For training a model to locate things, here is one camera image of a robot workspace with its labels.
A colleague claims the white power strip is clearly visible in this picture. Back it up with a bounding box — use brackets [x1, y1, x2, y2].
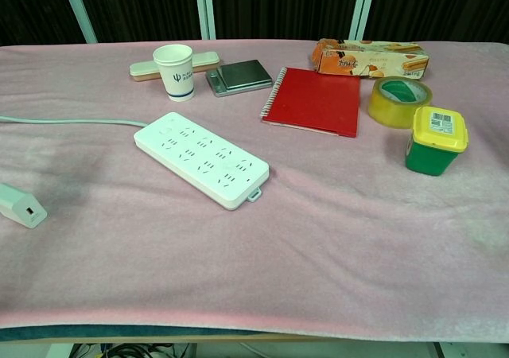
[133, 111, 270, 211]

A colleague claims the white charger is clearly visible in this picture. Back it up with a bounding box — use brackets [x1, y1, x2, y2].
[0, 181, 48, 229]

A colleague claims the red spiral notebook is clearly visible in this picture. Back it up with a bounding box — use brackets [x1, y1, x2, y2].
[260, 67, 362, 138]

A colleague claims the silver digital scale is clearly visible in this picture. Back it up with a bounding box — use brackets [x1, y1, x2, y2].
[204, 59, 274, 98]

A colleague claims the white pink pencil case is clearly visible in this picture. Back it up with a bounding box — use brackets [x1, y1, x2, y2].
[129, 51, 220, 83]

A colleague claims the white paper cup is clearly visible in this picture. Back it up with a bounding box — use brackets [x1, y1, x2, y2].
[152, 44, 196, 103]

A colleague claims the pink tablecloth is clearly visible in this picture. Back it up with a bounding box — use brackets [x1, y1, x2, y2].
[0, 39, 509, 343]

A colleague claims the yellow tape roll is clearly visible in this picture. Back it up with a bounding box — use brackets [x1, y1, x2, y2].
[367, 76, 433, 130]

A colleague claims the orange biscuit box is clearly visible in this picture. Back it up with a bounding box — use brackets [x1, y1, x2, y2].
[308, 38, 430, 80]

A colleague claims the black pleated partition panel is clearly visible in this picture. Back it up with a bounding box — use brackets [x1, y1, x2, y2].
[0, 0, 87, 47]
[365, 0, 509, 45]
[210, 0, 361, 41]
[75, 0, 204, 43]

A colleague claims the green container yellow lid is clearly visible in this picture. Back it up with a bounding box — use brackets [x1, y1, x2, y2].
[405, 105, 469, 177]

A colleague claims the white partition frame post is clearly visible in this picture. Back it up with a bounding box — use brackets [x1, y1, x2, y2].
[349, 0, 379, 41]
[59, 0, 99, 45]
[193, 0, 218, 41]

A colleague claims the white power strip cable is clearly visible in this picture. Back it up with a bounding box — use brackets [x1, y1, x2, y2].
[0, 115, 148, 128]

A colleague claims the black floor cable bundle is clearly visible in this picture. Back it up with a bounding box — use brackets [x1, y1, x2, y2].
[73, 341, 192, 358]

